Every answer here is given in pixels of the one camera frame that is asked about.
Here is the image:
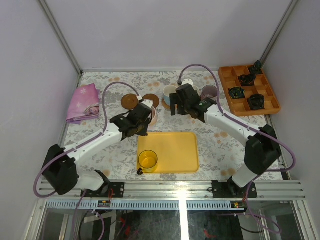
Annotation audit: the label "light pink mug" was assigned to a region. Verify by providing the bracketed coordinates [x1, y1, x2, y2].
[149, 107, 158, 126]

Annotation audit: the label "light blue mug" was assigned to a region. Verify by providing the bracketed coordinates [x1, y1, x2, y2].
[163, 85, 177, 106]

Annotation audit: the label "woven rattan coaster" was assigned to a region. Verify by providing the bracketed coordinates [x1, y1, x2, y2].
[161, 98, 171, 110]

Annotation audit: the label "dark wooden coaster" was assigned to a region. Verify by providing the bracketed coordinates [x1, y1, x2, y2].
[142, 94, 160, 108]

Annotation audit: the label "purple mug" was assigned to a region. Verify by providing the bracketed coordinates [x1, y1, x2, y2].
[200, 85, 218, 101]

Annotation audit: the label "yellow mug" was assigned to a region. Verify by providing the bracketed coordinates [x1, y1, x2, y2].
[137, 150, 158, 176]

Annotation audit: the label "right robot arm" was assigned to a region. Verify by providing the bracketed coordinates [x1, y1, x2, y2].
[169, 82, 282, 198]

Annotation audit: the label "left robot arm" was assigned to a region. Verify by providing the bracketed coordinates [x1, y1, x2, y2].
[41, 99, 153, 198]

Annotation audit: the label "floral tablecloth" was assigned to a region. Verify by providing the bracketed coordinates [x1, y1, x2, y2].
[53, 71, 285, 181]

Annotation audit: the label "yellow tray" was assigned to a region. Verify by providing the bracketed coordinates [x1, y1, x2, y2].
[136, 132, 199, 174]

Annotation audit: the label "black item in box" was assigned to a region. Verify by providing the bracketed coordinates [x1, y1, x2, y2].
[238, 73, 256, 87]
[247, 94, 265, 111]
[228, 87, 245, 99]

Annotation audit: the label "pink snowflake cloth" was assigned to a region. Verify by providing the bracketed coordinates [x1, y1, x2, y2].
[66, 83, 100, 124]

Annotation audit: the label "orange compartment box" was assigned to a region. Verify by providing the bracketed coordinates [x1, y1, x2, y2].
[218, 65, 281, 117]

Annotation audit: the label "black item on box corner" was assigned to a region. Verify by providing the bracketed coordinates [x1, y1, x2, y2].
[248, 60, 263, 75]

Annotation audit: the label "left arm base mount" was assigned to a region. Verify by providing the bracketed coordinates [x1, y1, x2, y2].
[81, 182, 125, 199]

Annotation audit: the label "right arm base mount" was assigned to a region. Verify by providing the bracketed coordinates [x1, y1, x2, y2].
[207, 180, 258, 199]

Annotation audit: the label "aluminium frame rail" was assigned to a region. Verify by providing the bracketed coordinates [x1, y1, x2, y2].
[37, 179, 306, 200]

